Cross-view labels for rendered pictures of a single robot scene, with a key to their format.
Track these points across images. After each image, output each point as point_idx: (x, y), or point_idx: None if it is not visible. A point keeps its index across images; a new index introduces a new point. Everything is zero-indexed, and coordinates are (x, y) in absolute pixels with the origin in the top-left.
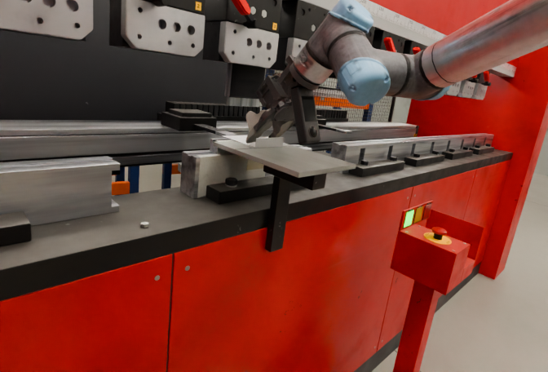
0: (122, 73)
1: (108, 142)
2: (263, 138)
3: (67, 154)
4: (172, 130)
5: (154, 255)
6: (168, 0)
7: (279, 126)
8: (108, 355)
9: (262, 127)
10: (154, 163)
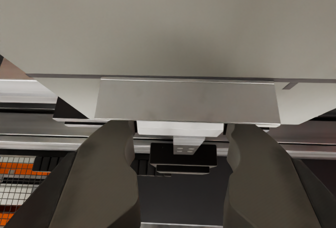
0: (208, 203)
1: (293, 134)
2: (232, 121)
3: (335, 123)
4: (207, 144)
5: None
6: None
7: (137, 186)
8: None
9: (290, 185)
10: None
